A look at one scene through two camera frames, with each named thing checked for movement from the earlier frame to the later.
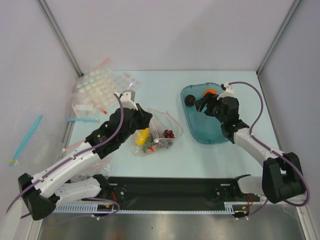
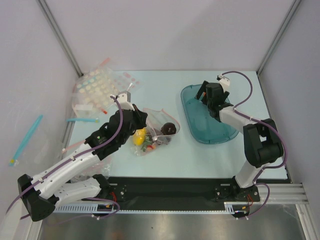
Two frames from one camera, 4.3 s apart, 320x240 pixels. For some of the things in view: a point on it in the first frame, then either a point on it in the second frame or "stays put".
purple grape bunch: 168,134 -> 164,139
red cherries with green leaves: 150,147 stays put
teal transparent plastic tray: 205,128 stays put
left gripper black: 144,117 stays put
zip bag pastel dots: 94,92 stays put
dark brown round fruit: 189,99 -> 168,128
